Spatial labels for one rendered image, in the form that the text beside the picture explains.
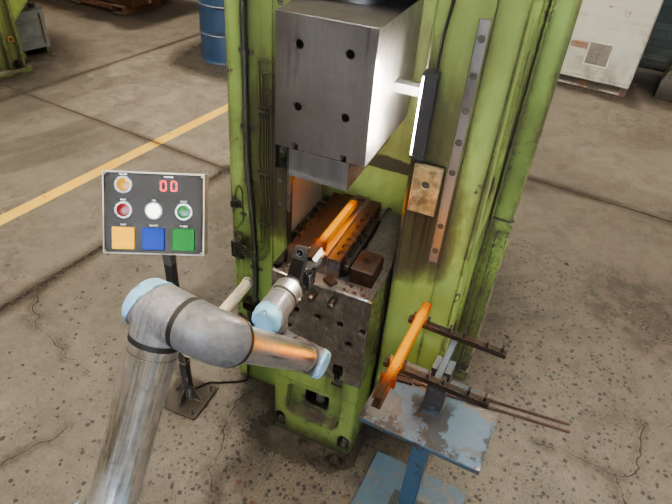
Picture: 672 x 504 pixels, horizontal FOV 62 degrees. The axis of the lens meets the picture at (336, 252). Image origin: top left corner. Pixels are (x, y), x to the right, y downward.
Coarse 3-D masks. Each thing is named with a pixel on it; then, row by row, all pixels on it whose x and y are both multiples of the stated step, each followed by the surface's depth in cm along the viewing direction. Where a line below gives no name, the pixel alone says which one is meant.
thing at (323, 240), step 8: (352, 200) 212; (344, 208) 207; (352, 208) 208; (344, 216) 203; (336, 224) 198; (328, 232) 194; (320, 240) 188; (328, 240) 192; (312, 248) 185; (312, 256) 181
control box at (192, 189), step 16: (112, 176) 188; (128, 176) 188; (144, 176) 189; (160, 176) 189; (176, 176) 189; (192, 176) 190; (208, 176) 197; (112, 192) 189; (128, 192) 189; (144, 192) 189; (160, 192) 189; (176, 192) 190; (192, 192) 190; (112, 208) 189; (144, 208) 190; (160, 208) 190; (176, 208) 190; (192, 208) 191; (112, 224) 190; (128, 224) 190; (144, 224) 191; (160, 224) 191; (176, 224) 191; (192, 224) 192
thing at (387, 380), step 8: (424, 304) 183; (424, 312) 180; (416, 320) 177; (424, 320) 179; (416, 328) 174; (408, 336) 171; (416, 336) 173; (408, 344) 168; (400, 352) 165; (408, 352) 168; (392, 360) 163; (400, 360) 163; (392, 368) 160; (384, 376) 156; (392, 376) 157; (384, 384) 154; (392, 384) 157; (376, 392) 152; (384, 392) 152; (376, 400) 151
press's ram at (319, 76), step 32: (320, 0) 161; (416, 0) 168; (288, 32) 153; (320, 32) 149; (352, 32) 146; (384, 32) 147; (416, 32) 177; (288, 64) 158; (320, 64) 154; (352, 64) 151; (384, 64) 155; (288, 96) 164; (320, 96) 160; (352, 96) 156; (384, 96) 164; (416, 96) 168; (288, 128) 170; (320, 128) 165; (352, 128) 161; (384, 128) 175; (352, 160) 167
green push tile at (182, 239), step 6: (174, 228) 192; (174, 234) 191; (180, 234) 191; (186, 234) 191; (192, 234) 191; (174, 240) 191; (180, 240) 191; (186, 240) 192; (192, 240) 192; (174, 246) 192; (180, 246) 192; (186, 246) 192; (192, 246) 192
